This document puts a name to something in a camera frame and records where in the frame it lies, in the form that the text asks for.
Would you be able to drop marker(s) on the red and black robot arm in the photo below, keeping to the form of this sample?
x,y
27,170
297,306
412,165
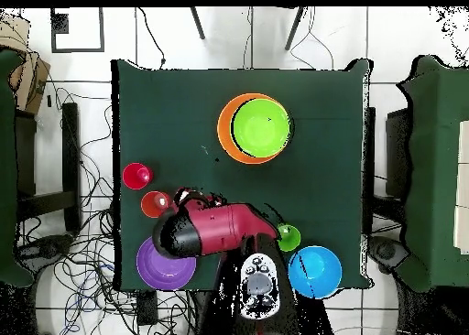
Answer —
x,y
223,227

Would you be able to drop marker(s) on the purple bowl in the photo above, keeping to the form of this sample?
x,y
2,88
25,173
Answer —
x,y
165,272

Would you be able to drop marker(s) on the orange bowl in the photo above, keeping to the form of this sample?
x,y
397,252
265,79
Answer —
x,y
224,130

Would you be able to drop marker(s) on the large blue bowl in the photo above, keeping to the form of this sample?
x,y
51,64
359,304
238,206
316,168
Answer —
x,y
318,272

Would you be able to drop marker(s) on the plain green cup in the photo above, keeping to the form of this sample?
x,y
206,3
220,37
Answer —
x,y
291,238

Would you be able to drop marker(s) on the grey base with knob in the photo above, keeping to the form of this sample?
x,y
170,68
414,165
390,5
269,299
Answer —
x,y
47,249

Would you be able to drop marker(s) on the black tripod leg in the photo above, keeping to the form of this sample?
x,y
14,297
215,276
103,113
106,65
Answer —
x,y
295,27
197,23

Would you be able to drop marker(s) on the dark green table cloth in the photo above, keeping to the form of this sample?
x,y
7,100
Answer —
x,y
165,111

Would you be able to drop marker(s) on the cardboard box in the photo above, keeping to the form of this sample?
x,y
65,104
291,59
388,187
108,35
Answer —
x,y
31,82

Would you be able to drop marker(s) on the black stand frame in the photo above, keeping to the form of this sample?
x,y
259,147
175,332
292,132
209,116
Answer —
x,y
71,148
369,137

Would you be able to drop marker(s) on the orange cup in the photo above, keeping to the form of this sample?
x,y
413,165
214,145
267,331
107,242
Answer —
x,y
150,205

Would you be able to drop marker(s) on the black power adapter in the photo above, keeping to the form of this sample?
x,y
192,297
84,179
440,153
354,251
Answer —
x,y
146,309

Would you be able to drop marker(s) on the green bowl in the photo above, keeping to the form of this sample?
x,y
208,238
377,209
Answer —
x,y
262,128

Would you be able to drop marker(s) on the green cloth covered side table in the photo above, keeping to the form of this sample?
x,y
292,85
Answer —
x,y
7,166
432,166

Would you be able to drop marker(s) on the red cup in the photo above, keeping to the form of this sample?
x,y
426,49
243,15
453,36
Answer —
x,y
132,176

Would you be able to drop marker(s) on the black square floor frame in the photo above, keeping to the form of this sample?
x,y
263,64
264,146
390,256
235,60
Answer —
x,y
60,23

